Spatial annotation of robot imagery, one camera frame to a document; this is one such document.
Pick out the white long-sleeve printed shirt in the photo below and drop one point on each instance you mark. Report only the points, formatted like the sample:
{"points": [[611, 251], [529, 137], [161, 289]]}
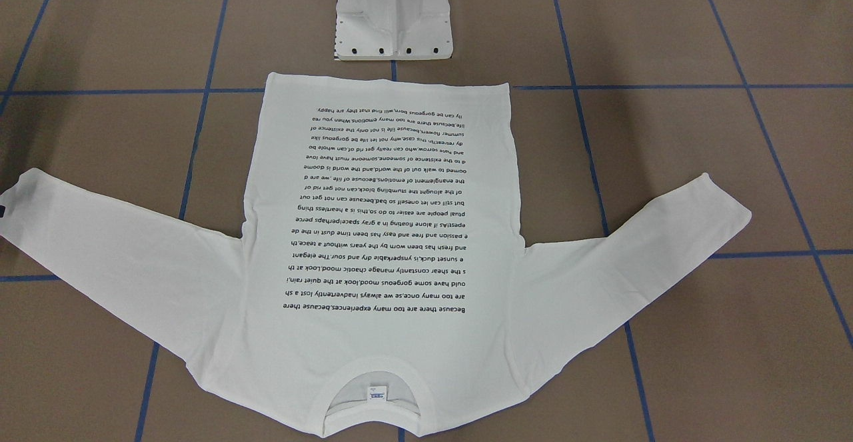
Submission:
{"points": [[381, 274]]}

